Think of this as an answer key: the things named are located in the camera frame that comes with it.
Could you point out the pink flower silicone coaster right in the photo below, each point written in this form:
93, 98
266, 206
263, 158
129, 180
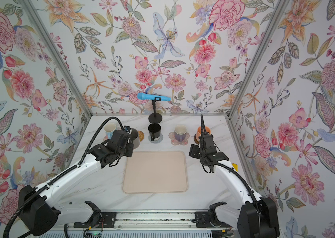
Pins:
176, 142

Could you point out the woven rattan round coaster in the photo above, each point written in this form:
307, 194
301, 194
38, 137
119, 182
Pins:
141, 136

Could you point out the white cup with purple outside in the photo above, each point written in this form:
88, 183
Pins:
180, 132

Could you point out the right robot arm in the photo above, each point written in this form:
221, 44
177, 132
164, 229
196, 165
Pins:
252, 215

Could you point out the black microphone stand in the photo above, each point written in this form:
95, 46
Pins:
155, 118

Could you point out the blue woven round coaster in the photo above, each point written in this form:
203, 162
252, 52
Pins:
156, 141

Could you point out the brown wooden round coaster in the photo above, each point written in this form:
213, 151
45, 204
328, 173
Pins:
196, 140

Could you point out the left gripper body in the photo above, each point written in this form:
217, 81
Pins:
128, 150

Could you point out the beige silicone tray mat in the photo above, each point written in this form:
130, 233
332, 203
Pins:
155, 172

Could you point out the blue microphone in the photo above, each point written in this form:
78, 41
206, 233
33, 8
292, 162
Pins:
144, 96

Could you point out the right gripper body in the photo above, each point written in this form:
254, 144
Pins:
196, 152

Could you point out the light blue cup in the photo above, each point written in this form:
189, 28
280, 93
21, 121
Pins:
109, 129

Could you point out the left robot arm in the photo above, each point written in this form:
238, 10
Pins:
47, 210

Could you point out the black cup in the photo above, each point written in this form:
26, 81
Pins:
154, 131

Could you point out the grey cup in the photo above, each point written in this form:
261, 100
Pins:
135, 138

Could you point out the orange cup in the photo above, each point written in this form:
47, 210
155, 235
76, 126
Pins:
198, 134

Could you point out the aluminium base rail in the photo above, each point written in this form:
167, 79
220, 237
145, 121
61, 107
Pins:
170, 221

